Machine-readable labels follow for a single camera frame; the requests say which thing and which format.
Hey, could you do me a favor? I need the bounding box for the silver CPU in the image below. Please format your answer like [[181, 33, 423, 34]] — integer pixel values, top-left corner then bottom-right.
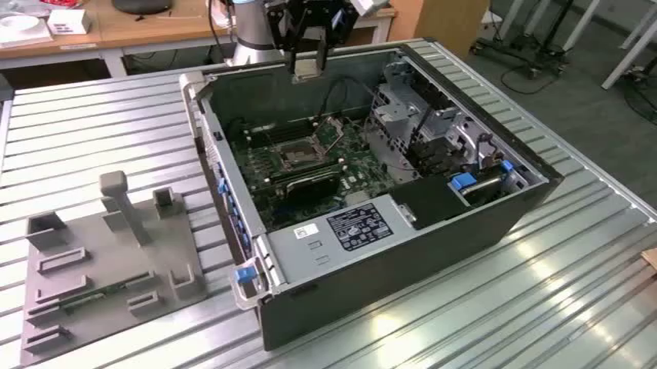
[[292, 58, 324, 85]]

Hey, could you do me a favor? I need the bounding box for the metal socket cover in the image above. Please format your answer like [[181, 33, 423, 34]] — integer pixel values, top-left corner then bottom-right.
[[310, 117, 349, 154]]

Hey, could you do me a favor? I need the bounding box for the CPU socket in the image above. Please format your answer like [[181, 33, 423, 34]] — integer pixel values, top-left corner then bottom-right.
[[274, 136, 334, 174]]

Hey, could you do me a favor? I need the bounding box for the silver drive cage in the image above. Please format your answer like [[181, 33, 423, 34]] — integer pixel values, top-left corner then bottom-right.
[[365, 60, 433, 180]]

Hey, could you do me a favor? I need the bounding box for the wooden cabinet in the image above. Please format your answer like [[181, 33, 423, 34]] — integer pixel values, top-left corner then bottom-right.
[[413, 0, 492, 62]]

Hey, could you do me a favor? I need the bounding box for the wooden desk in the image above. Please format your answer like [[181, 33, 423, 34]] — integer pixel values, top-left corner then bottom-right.
[[0, 0, 400, 78]]

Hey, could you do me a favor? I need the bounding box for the installed green RAM stick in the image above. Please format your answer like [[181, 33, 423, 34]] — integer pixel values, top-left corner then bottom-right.
[[268, 167, 341, 188]]

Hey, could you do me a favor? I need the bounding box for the black round object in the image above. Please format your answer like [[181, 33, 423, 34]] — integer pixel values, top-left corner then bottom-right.
[[111, 0, 174, 15]]

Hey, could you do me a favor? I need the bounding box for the green motherboard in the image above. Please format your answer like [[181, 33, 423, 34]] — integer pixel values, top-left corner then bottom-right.
[[229, 113, 416, 228]]

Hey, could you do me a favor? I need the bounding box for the blue disk carrier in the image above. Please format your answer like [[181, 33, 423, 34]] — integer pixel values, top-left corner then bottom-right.
[[447, 171, 479, 195]]

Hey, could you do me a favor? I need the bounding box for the black air shroud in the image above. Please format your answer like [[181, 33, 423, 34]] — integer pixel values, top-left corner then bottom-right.
[[389, 177, 477, 231]]

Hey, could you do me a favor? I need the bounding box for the white cardboard box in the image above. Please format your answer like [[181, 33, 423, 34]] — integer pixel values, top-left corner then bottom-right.
[[45, 8, 94, 36]]

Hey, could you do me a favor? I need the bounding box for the black power supply label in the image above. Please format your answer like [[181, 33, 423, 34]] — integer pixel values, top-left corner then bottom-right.
[[326, 202, 396, 251]]

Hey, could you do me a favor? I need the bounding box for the black wheeled stand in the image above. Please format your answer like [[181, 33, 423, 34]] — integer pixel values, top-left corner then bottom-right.
[[471, 0, 576, 80]]

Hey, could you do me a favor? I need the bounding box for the silver power supply unit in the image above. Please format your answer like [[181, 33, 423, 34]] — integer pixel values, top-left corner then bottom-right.
[[256, 193, 420, 297]]

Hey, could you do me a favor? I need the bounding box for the white tray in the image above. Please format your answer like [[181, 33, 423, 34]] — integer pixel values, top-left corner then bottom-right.
[[0, 14, 54, 49]]

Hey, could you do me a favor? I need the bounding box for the black open PC case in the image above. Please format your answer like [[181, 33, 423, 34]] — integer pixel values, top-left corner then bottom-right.
[[178, 37, 567, 351]]

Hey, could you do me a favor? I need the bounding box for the grey parts rack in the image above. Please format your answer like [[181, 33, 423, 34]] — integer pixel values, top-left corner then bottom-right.
[[19, 170, 210, 366]]

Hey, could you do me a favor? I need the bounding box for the wooden block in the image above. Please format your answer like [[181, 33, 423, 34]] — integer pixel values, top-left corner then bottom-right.
[[638, 247, 657, 278]]

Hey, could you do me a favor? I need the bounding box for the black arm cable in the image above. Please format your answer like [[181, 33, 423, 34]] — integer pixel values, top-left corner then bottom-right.
[[205, 0, 241, 67]]

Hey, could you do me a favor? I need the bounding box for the white table frame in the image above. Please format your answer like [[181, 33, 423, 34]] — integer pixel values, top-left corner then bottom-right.
[[600, 0, 657, 90], [483, 0, 601, 53]]

